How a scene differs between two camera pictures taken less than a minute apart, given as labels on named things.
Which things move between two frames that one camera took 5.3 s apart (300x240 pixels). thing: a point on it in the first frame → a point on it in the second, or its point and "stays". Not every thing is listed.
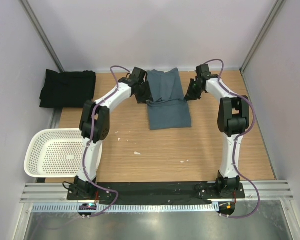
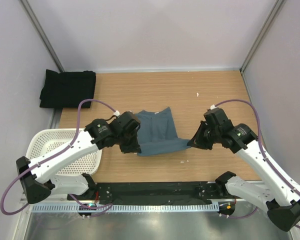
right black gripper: (190, 95) → (197, 141)
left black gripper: (147, 96) → (134, 146)
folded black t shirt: (68, 89) stays
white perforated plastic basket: (56, 153) stays
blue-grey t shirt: (168, 109) → (157, 134)
